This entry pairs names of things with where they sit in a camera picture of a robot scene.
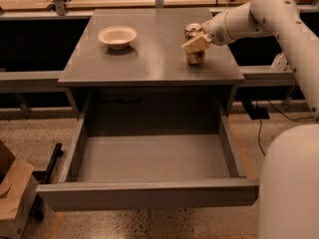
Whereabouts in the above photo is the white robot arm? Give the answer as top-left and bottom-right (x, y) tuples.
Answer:
(182, 0), (319, 239)

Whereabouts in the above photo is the orange soda can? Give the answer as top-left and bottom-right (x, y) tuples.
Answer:
(184, 23), (205, 65)

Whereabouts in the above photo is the black cart frame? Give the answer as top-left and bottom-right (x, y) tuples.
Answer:
(29, 142), (63, 222)

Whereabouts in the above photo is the grey cabinet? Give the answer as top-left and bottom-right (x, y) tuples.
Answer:
(58, 8), (243, 112)

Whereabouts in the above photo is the cardboard box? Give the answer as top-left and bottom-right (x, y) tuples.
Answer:
(0, 141), (38, 239)

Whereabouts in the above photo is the white paper bowl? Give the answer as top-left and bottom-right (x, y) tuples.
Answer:
(98, 26), (137, 50)

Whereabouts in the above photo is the open grey top drawer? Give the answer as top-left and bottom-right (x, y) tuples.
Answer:
(35, 93), (260, 213)

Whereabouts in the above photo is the black floor cable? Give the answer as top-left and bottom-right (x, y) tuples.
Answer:
(257, 100), (315, 157)

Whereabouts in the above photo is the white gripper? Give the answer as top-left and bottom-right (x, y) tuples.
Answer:
(181, 13), (229, 53)

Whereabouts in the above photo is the white bracket on rail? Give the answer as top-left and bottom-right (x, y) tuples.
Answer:
(271, 53), (287, 72)

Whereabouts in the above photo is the black power adapter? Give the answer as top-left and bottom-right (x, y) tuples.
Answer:
(240, 99), (270, 120)

